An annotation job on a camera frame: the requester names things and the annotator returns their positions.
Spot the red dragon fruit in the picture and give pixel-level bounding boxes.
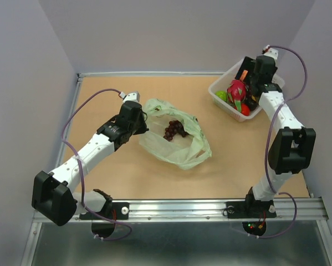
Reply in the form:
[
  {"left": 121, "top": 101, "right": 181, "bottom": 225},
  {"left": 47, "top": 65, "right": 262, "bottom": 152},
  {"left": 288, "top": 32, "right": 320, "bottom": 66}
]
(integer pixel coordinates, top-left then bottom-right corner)
[{"left": 227, "top": 79, "right": 246, "bottom": 112}]

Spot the pale green plastic bag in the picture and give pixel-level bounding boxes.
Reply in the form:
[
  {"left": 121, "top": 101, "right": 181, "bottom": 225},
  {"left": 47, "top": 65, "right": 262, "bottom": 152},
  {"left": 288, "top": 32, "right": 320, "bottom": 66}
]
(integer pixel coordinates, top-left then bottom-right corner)
[{"left": 139, "top": 98, "right": 212, "bottom": 170}]

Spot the dark red grape bunch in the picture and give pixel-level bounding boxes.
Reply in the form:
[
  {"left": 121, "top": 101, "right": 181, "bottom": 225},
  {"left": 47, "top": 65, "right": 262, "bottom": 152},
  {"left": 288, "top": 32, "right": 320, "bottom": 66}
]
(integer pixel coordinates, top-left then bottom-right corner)
[{"left": 244, "top": 84, "right": 258, "bottom": 111}]

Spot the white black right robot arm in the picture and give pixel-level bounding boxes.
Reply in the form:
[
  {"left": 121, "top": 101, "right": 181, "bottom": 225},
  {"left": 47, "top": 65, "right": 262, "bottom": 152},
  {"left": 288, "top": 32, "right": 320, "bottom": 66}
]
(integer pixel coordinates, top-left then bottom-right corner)
[{"left": 227, "top": 55, "right": 316, "bottom": 219}]

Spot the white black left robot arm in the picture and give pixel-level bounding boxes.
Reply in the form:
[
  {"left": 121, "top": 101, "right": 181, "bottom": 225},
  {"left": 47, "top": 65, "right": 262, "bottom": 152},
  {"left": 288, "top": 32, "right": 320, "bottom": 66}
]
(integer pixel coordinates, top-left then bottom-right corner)
[{"left": 32, "top": 96, "right": 148, "bottom": 226}]

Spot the white plastic basket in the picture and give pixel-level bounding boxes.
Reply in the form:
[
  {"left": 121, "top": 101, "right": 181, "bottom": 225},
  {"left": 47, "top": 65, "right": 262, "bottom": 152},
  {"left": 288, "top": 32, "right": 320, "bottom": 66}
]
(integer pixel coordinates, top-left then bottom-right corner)
[{"left": 208, "top": 58, "right": 285, "bottom": 122}]

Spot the green apple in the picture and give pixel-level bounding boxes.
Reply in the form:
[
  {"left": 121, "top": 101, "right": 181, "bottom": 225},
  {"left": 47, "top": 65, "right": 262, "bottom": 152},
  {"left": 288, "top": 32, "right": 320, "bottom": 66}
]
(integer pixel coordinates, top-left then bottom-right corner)
[{"left": 215, "top": 90, "right": 227, "bottom": 102}]

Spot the red tomato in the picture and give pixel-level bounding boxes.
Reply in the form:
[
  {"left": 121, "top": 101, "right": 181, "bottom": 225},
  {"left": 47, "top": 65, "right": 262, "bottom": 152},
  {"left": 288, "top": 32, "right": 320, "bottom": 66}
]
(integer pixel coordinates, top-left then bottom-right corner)
[{"left": 239, "top": 103, "right": 251, "bottom": 116}]

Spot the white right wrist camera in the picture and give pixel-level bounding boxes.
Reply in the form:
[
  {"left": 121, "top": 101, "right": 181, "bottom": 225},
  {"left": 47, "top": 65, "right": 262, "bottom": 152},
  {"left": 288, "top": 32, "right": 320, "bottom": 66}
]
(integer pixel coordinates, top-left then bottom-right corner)
[{"left": 262, "top": 45, "right": 279, "bottom": 60}]

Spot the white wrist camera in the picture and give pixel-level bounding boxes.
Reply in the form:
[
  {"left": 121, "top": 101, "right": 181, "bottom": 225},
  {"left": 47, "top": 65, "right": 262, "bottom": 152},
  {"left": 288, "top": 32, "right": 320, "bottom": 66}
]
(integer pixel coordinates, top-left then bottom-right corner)
[
  {"left": 262, "top": 45, "right": 279, "bottom": 60},
  {"left": 119, "top": 91, "right": 140, "bottom": 103}
]

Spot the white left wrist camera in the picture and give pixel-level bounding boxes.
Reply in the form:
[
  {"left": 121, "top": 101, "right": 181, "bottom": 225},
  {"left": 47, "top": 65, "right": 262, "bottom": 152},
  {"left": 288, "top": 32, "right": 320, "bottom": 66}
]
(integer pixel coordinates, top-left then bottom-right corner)
[{"left": 119, "top": 91, "right": 140, "bottom": 103}]

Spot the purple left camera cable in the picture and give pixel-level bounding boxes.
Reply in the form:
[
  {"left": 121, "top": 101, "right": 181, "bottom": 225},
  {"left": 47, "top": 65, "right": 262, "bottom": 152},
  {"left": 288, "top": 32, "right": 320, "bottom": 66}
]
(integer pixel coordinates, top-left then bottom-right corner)
[{"left": 60, "top": 88, "right": 133, "bottom": 241}]

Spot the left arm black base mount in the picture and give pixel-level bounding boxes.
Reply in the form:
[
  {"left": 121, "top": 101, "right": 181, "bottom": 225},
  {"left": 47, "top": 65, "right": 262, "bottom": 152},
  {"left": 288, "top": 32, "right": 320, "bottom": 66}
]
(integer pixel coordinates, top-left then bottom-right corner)
[{"left": 79, "top": 201, "right": 130, "bottom": 221}]

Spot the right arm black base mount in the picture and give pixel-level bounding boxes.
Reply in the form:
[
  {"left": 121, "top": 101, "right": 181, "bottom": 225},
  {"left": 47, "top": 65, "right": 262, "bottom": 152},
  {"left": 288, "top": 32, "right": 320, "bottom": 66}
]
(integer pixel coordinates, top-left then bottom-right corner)
[{"left": 224, "top": 201, "right": 277, "bottom": 219}]

